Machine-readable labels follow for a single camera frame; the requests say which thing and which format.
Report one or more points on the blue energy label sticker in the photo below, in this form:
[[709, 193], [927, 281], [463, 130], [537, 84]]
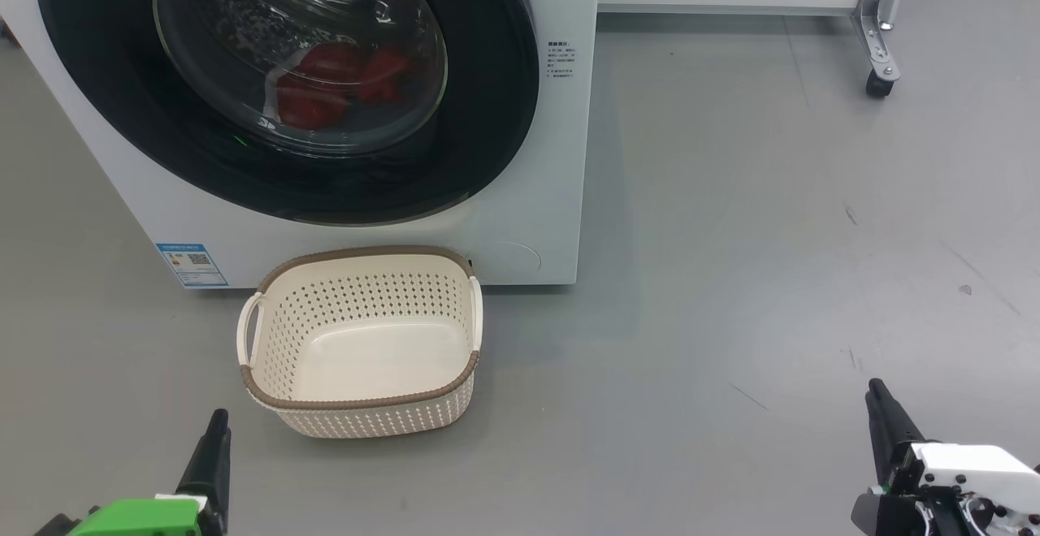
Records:
[[192, 265]]

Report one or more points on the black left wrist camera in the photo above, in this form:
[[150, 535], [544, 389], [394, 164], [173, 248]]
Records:
[[55, 526]]

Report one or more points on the cream perforated basket brown rim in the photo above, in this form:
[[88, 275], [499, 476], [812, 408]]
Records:
[[366, 357]]

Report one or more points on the dark round glass washer door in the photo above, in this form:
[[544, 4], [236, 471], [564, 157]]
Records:
[[97, 73]]

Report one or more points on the white front-load washing machine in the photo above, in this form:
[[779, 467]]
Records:
[[528, 195]]

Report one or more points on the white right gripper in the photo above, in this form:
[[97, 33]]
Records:
[[967, 471]]

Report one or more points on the black printed text label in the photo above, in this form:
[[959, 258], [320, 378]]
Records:
[[561, 59]]

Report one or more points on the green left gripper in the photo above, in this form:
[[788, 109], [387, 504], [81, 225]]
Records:
[[138, 518]]

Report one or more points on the red and white garment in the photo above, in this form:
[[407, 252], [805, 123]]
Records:
[[325, 81]]

